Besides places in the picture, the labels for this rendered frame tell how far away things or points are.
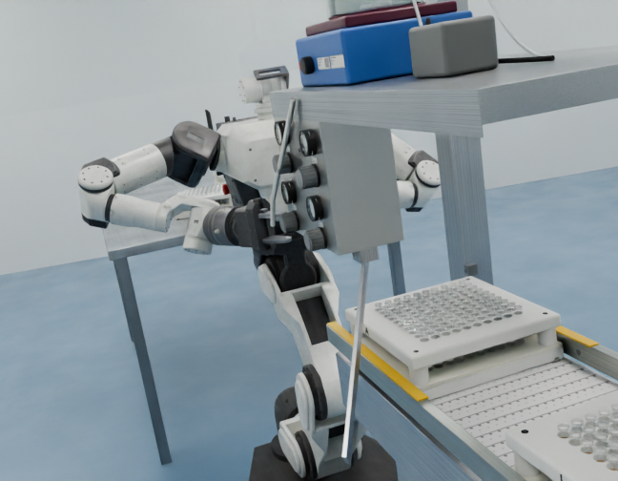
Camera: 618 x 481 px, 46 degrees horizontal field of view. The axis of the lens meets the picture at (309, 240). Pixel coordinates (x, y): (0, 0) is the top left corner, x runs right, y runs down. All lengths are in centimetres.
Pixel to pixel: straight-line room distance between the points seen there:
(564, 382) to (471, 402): 13
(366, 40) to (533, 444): 54
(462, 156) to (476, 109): 72
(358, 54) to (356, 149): 13
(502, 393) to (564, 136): 590
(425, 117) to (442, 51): 16
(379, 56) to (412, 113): 29
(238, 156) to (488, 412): 104
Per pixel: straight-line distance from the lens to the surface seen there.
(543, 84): 65
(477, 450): 86
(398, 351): 104
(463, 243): 136
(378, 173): 102
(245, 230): 154
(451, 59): 84
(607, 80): 69
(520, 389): 106
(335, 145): 99
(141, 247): 255
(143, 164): 178
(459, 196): 134
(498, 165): 666
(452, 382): 105
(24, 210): 641
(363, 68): 99
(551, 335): 112
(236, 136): 182
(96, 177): 171
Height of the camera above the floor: 137
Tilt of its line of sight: 14 degrees down
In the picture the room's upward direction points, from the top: 9 degrees counter-clockwise
